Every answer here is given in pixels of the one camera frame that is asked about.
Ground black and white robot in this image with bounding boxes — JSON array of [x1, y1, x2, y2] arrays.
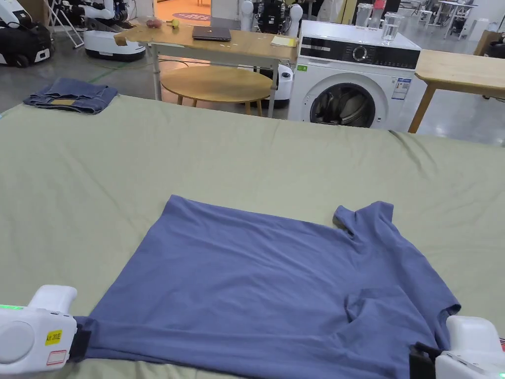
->
[[0, 0, 55, 67]]

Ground plain wooden table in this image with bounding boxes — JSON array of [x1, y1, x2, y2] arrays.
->
[[407, 49, 505, 134]]

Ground bed with pale green sheet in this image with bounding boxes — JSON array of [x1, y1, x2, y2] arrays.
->
[[0, 92, 505, 379]]

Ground round low wooden table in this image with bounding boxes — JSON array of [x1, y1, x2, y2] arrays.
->
[[160, 65, 275, 118]]

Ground small white robot base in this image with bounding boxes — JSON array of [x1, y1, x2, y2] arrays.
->
[[252, 65, 293, 110]]

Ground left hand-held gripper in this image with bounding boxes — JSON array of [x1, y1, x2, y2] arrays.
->
[[0, 284, 92, 376]]

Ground blue t-shirt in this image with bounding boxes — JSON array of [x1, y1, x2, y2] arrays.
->
[[72, 194, 462, 379]]

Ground folded blue jeans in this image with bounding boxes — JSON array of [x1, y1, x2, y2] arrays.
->
[[23, 77, 119, 115]]

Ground white washing machine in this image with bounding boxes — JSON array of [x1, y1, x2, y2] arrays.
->
[[287, 1, 422, 133]]

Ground long wooden table with laptop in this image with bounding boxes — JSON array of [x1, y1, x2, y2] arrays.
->
[[113, 16, 299, 118]]

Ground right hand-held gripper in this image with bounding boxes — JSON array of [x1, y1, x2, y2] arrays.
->
[[409, 315, 505, 379]]

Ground black robot with white shoulders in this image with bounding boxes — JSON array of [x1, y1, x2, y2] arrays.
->
[[240, 0, 304, 33]]

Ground white wheeled robot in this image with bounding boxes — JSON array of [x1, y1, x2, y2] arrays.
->
[[74, 0, 147, 63]]

